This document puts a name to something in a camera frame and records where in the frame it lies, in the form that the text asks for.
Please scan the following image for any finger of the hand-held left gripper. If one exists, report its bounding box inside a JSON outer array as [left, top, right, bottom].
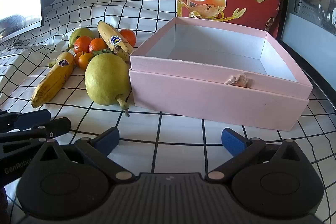
[[0, 117, 72, 159], [0, 109, 52, 132]]

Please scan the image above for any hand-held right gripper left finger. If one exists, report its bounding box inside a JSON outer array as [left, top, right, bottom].
[[36, 127, 135, 184]]

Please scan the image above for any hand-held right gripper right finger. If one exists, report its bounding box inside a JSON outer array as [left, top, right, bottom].
[[205, 128, 307, 184]]

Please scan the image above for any banana with purple sticker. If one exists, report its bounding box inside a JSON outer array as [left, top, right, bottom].
[[30, 51, 76, 109]]

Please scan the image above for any pink cardboard box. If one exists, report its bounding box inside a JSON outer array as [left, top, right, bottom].
[[129, 17, 314, 131]]

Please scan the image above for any large green pear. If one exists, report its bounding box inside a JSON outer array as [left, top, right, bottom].
[[84, 53, 132, 117]]

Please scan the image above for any banana with blue sticker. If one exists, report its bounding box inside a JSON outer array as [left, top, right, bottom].
[[98, 20, 135, 62]]

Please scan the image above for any white grid tablecloth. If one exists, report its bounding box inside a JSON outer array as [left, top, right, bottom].
[[0, 0, 336, 224]]

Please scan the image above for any small green pear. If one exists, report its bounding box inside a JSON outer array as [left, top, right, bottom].
[[66, 28, 95, 52]]

